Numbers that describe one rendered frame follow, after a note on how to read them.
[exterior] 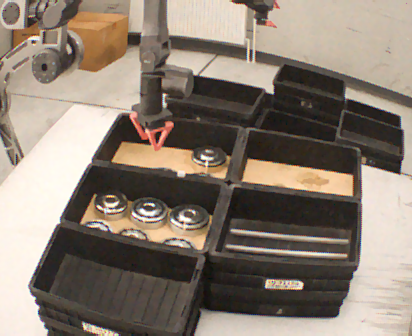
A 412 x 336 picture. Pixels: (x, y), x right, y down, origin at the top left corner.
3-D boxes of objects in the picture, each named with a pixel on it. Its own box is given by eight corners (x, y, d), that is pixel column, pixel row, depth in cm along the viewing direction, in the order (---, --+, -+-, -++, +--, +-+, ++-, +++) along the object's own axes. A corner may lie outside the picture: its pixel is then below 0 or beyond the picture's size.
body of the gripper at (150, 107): (152, 104, 160) (153, 79, 156) (173, 120, 153) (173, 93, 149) (130, 111, 157) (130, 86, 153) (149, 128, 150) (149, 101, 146)
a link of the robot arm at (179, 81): (156, 44, 151) (142, 50, 143) (199, 48, 148) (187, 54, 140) (151, 86, 155) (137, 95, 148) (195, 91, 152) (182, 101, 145)
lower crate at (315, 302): (203, 312, 158) (204, 285, 151) (223, 248, 182) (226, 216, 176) (337, 320, 152) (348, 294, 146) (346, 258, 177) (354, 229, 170)
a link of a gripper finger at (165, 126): (159, 137, 162) (159, 105, 157) (174, 150, 157) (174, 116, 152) (136, 145, 159) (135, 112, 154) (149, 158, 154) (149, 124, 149)
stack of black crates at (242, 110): (161, 183, 306) (162, 98, 281) (183, 151, 330) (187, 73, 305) (243, 202, 296) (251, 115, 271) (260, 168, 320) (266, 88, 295)
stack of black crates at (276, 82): (266, 158, 328) (271, 81, 304) (278, 131, 352) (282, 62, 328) (334, 174, 318) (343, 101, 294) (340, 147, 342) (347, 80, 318)
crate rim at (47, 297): (28, 294, 127) (26, 288, 126) (58, 228, 152) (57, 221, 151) (180, 339, 122) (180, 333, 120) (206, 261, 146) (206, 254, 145)
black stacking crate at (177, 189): (64, 254, 157) (58, 222, 151) (92, 195, 182) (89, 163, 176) (204, 287, 152) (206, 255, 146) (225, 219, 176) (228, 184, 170)
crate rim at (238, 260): (206, 261, 146) (206, 254, 145) (228, 190, 171) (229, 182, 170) (357, 272, 141) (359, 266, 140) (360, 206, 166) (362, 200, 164)
